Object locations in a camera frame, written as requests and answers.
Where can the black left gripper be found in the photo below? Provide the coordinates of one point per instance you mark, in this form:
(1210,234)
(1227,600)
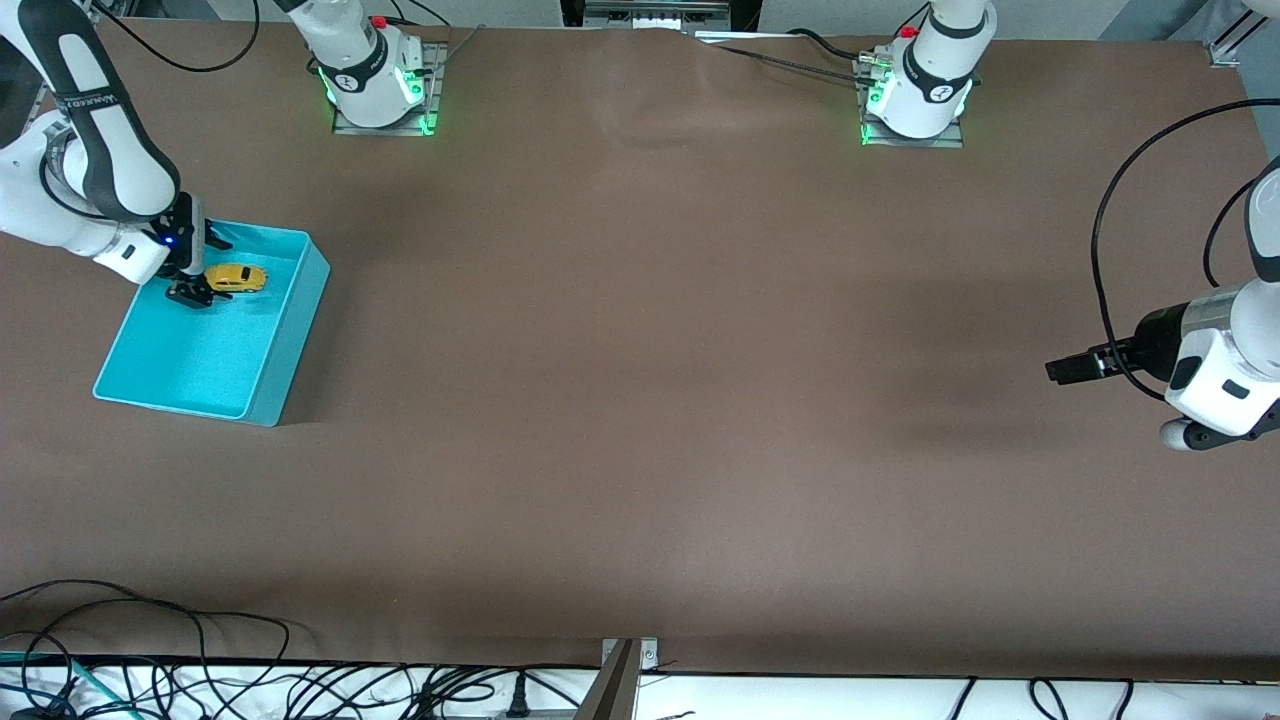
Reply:
(1157,341)

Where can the aluminium frame profile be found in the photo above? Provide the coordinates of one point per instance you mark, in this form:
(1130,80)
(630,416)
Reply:
(1222,52)

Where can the metal bracket plate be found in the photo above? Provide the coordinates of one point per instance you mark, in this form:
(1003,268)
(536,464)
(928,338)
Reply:
(648,655)

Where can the grey power strip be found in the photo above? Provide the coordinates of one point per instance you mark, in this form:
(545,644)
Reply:
(655,10)

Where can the grey metal bar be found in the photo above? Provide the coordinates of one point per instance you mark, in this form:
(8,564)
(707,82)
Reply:
(612,690)

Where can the brown table cover sheet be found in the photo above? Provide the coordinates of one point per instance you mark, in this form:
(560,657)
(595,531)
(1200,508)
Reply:
(640,400)

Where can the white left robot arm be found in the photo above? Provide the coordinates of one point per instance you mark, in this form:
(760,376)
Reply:
(1230,370)

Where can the yellow toy beetle car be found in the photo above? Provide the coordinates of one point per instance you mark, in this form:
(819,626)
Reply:
(240,278)

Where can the black power plug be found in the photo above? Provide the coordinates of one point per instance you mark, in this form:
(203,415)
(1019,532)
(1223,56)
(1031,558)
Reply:
(518,705)

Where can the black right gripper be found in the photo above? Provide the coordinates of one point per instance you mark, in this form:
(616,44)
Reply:
(187,250)

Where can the turquoise plastic bin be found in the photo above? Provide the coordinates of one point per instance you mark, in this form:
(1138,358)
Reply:
(200,370)

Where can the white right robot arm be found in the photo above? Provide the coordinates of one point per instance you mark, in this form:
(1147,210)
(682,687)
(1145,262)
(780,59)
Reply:
(110,150)

